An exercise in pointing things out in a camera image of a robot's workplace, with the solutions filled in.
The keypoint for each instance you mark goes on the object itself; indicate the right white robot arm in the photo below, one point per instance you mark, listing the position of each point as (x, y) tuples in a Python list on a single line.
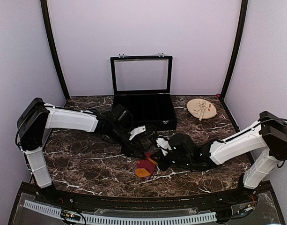
[(268, 133)]

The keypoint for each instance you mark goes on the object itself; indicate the maroon orange purple sock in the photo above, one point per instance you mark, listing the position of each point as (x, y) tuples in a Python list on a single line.
[(145, 167)]

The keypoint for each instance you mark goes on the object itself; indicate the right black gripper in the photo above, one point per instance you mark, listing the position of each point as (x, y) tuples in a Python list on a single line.
[(163, 166)]

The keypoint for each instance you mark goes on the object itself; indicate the black storage box with lid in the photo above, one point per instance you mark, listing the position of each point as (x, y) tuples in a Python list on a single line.
[(141, 84)]

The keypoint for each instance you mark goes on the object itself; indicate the black frame post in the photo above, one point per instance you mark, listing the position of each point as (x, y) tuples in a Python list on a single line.
[(53, 50), (236, 46)]

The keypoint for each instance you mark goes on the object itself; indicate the left black frame post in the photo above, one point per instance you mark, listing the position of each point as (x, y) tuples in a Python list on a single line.
[(53, 50)]

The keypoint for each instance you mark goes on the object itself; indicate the right black frame post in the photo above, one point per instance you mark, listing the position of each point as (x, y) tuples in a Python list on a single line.
[(236, 46)]

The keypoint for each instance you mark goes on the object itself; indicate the black front rail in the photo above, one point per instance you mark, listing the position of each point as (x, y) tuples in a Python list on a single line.
[(219, 200)]

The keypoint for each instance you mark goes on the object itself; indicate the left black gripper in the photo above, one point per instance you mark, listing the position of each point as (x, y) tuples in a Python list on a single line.
[(129, 152)]

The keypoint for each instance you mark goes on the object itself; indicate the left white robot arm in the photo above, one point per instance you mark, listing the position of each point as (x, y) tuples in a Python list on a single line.
[(39, 116)]

